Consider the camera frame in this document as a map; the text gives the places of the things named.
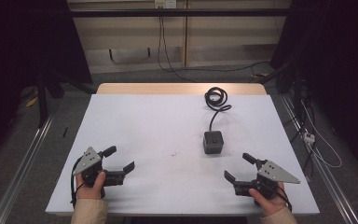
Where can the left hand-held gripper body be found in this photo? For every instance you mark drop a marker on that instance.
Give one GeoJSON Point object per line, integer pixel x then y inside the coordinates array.
{"type": "Point", "coordinates": [88, 159]}

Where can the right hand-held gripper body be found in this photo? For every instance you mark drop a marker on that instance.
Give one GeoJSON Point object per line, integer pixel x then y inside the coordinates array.
{"type": "Point", "coordinates": [273, 174]}

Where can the person's right hand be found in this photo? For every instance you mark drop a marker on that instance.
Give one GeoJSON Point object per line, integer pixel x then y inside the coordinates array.
{"type": "Point", "coordinates": [273, 205]}

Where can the person's left hand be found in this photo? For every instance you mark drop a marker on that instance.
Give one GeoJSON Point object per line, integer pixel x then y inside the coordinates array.
{"type": "Point", "coordinates": [88, 192]}

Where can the small black floor item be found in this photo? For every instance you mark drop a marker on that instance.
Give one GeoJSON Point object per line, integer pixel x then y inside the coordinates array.
{"type": "Point", "coordinates": [65, 132]}

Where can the black cube power socket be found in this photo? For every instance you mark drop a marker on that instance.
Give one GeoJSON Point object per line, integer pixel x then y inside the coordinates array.
{"type": "Point", "coordinates": [213, 141]}

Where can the white power strip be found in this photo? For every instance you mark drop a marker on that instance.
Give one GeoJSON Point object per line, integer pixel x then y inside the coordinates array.
{"type": "Point", "coordinates": [309, 137]}

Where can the white table cover sheet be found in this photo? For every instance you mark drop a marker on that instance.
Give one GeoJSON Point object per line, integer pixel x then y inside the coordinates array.
{"type": "Point", "coordinates": [174, 130]}

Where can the black metal stand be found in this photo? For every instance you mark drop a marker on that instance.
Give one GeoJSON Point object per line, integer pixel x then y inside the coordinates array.
{"type": "Point", "coordinates": [296, 93]}

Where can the yellow floor tape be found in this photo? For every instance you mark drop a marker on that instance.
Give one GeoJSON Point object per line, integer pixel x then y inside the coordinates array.
{"type": "Point", "coordinates": [31, 101]}

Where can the wooden table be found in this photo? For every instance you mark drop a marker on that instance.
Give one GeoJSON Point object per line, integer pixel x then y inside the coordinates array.
{"type": "Point", "coordinates": [167, 88]}

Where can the black curtain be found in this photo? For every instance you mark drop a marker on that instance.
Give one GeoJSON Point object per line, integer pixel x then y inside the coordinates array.
{"type": "Point", "coordinates": [338, 62]}
{"type": "Point", "coordinates": [21, 46]}

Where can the aluminium floor rail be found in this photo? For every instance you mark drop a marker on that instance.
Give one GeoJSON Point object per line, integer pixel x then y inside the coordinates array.
{"type": "Point", "coordinates": [21, 168]}
{"type": "Point", "coordinates": [323, 168]}

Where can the black horizontal frame bar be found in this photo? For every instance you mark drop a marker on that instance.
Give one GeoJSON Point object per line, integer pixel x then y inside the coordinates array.
{"type": "Point", "coordinates": [180, 12]}

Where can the white wall socket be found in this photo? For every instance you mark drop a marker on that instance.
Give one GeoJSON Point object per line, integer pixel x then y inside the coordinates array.
{"type": "Point", "coordinates": [165, 3]}

